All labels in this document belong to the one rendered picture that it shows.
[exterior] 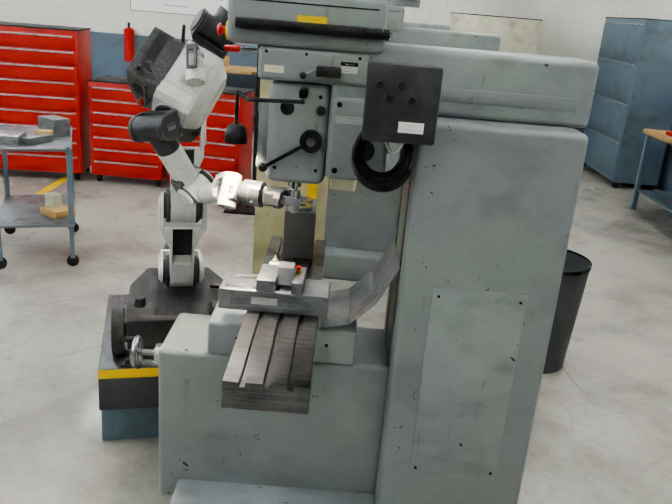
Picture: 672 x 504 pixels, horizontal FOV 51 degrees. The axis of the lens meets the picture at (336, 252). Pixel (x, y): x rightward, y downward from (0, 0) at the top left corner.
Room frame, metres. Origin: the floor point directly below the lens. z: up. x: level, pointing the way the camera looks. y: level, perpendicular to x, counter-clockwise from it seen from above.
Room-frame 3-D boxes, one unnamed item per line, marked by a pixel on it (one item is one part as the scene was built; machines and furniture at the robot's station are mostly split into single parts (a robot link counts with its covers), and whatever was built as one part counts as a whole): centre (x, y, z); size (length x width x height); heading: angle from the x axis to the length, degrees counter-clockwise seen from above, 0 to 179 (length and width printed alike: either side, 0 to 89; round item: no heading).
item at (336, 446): (2.31, 0.18, 0.42); 0.81 x 0.32 x 0.60; 90
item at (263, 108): (2.31, 0.27, 1.45); 0.04 x 0.04 x 0.21; 0
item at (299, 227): (2.73, 0.15, 1.02); 0.22 x 0.12 x 0.20; 2
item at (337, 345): (2.31, 0.16, 0.78); 0.50 x 0.35 x 0.12; 90
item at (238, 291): (2.16, 0.19, 0.97); 0.35 x 0.15 x 0.11; 89
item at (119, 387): (2.99, 0.69, 0.20); 0.78 x 0.68 x 0.40; 15
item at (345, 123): (2.31, -0.04, 1.47); 0.24 x 0.19 x 0.26; 0
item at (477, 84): (2.32, -0.34, 1.66); 0.80 x 0.23 x 0.20; 90
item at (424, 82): (1.98, -0.15, 1.62); 0.20 x 0.09 x 0.21; 90
